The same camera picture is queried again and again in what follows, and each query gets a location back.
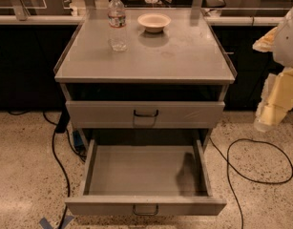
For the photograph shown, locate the grey drawer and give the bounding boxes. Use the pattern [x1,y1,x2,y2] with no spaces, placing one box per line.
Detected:
[66,101,224,129]
[66,140,226,216]

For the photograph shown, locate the grey drawer cabinet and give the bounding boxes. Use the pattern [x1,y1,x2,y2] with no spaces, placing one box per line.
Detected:
[55,9,236,144]

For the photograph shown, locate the black middle drawer handle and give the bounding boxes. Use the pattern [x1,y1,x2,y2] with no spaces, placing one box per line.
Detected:
[133,204,159,216]

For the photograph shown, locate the black cable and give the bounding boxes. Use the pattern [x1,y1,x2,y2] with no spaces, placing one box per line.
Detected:
[7,110,87,229]
[208,136,293,229]

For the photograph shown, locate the black drawer handle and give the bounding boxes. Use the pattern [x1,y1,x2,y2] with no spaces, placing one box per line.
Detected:
[133,110,159,118]
[133,204,159,216]

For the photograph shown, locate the black cable on left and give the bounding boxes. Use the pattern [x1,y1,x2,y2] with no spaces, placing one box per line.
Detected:
[7,110,87,229]

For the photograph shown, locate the clear plastic water bottle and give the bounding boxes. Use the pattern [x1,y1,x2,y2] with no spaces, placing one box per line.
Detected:
[108,0,127,52]

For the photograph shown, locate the long counter with dark cabinets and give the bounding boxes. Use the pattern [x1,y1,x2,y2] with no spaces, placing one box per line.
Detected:
[0,25,283,111]

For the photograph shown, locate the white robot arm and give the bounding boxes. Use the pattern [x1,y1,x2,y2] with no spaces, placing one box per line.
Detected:
[252,10,293,132]

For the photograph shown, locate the black cable on right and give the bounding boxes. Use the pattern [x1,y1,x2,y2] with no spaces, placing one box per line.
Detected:
[208,136,293,229]

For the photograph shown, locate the grey top drawer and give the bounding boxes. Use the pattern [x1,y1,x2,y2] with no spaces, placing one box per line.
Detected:
[66,101,224,129]

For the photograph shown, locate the black top drawer handle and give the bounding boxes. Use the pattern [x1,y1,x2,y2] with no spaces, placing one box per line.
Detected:
[133,110,159,118]

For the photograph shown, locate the blue tape cross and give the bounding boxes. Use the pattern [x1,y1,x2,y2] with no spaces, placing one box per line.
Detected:
[38,215,75,229]

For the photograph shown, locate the beige paper bowl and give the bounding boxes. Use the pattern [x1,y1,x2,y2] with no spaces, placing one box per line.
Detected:
[137,13,171,33]

